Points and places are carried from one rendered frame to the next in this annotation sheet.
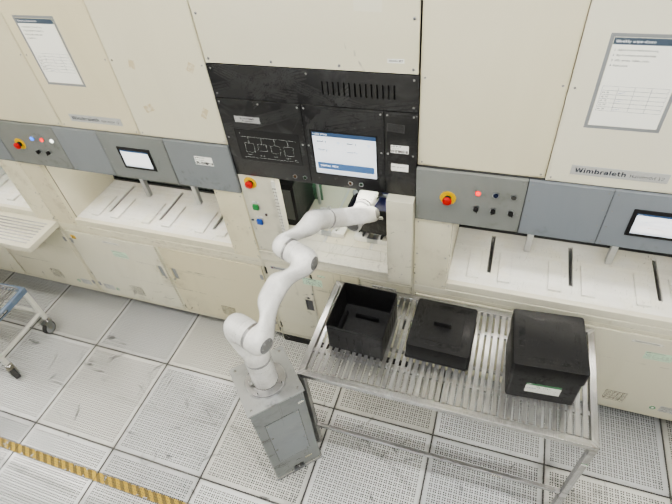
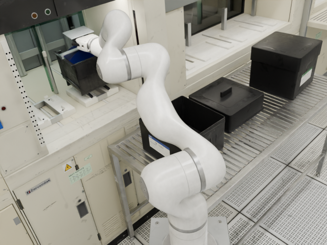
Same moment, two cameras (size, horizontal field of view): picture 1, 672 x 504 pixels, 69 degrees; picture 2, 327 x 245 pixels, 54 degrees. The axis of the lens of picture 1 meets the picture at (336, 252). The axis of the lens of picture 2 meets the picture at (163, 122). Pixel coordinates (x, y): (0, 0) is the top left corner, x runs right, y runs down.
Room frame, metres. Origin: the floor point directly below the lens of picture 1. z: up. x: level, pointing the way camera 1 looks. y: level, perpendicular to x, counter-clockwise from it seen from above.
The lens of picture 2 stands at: (0.99, 0.97, 1.74)
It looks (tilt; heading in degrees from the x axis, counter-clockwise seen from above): 36 degrees down; 297
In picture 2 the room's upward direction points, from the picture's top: 5 degrees counter-clockwise
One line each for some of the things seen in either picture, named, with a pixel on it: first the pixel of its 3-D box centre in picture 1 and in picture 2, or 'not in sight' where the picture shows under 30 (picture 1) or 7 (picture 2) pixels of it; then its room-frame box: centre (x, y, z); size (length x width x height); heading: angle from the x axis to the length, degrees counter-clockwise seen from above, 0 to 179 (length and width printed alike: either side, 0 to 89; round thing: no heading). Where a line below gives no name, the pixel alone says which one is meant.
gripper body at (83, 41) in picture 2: (366, 199); (90, 43); (1.92, -0.19, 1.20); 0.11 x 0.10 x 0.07; 153
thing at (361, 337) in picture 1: (362, 319); (182, 133); (1.43, -0.09, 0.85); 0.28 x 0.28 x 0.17; 65
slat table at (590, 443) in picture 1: (441, 390); (234, 163); (1.26, -0.46, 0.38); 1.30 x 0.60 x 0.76; 67
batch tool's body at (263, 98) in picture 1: (353, 199); (48, 81); (2.21, -0.14, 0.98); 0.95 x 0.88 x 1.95; 157
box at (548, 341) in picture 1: (543, 356); (283, 64); (1.09, -0.83, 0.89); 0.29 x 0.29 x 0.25; 70
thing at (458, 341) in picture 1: (442, 330); (225, 99); (1.33, -0.45, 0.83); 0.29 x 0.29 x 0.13; 65
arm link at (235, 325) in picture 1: (246, 338); (175, 192); (1.25, 0.43, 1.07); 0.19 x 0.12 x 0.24; 47
